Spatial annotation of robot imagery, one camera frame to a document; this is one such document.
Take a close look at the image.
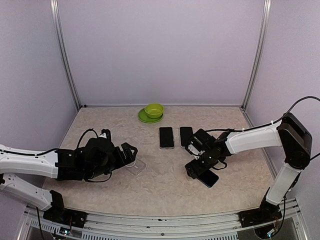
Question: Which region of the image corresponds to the green bowl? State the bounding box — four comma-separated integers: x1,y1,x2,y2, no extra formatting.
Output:
144,103,165,119

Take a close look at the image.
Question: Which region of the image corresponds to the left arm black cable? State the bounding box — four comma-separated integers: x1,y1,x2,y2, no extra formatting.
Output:
76,128,101,150

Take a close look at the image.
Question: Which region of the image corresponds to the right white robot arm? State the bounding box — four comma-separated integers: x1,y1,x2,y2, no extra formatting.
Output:
185,113,313,222

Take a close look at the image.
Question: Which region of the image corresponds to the aluminium frame post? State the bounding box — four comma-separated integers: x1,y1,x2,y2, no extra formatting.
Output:
241,0,272,112
50,0,82,111

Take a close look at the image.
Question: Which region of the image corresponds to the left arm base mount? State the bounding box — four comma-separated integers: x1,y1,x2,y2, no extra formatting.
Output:
43,190,88,229

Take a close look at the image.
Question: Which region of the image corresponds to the black phone blue edge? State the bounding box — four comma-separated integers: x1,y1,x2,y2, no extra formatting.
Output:
197,170,219,188

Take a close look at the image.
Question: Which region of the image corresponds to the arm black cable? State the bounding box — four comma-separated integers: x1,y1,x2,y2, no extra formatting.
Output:
207,96,320,133
76,128,101,150

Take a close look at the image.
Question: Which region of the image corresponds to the black phone light edge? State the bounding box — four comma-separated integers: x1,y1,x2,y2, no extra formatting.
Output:
180,126,195,148

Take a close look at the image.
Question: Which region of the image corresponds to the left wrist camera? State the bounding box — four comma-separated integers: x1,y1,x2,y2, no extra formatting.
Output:
99,129,111,141

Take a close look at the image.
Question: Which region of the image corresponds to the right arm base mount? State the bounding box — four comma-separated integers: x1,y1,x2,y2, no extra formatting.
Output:
238,196,283,228

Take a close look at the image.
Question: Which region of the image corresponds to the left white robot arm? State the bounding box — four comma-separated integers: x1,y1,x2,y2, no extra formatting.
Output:
0,134,138,223

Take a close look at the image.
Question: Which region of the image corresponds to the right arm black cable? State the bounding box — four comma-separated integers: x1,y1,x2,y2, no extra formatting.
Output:
207,96,320,133

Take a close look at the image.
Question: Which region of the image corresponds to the left aluminium frame post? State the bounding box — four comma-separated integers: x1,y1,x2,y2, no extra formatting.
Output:
50,0,82,111

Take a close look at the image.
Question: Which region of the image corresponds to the right aluminium frame post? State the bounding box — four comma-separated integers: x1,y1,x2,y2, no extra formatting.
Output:
241,0,272,112

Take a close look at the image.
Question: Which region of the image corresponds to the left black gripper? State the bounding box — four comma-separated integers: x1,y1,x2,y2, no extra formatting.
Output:
85,142,138,180

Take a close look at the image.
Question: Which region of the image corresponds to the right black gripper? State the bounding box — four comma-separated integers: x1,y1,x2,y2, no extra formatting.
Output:
185,149,219,179

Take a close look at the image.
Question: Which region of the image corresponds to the green saucer plate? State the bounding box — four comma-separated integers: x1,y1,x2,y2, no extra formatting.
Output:
138,108,164,124

